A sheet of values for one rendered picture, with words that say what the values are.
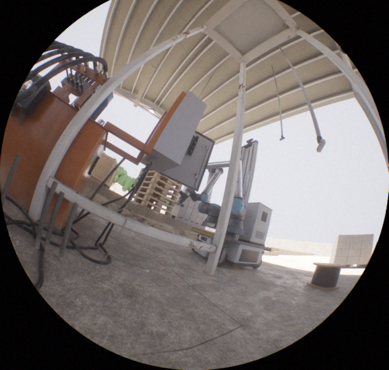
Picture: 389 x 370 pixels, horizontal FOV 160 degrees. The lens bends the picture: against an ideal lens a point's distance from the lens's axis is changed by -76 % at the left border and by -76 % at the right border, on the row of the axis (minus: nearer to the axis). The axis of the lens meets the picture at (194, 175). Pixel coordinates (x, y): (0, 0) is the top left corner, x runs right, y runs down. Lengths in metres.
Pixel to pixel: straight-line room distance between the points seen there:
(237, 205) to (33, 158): 1.54
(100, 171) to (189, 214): 2.79
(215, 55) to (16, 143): 5.22
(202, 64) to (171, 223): 5.13
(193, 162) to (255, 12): 2.04
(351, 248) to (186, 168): 4.41
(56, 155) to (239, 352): 0.96
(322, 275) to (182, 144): 1.71
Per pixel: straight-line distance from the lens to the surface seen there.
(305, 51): 5.03
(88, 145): 0.81
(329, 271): 1.62
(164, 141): 0.86
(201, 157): 1.43
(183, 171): 1.31
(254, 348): 0.53
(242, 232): 1.51
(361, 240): 4.66
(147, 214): 2.37
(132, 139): 0.81
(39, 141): 0.91
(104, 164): 3.93
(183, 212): 4.10
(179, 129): 0.95
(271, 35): 2.18
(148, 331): 0.45
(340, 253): 4.48
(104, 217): 0.70
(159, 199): 3.24
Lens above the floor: 0.33
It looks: 20 degrees up
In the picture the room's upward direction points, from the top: 21 degrees clockwise
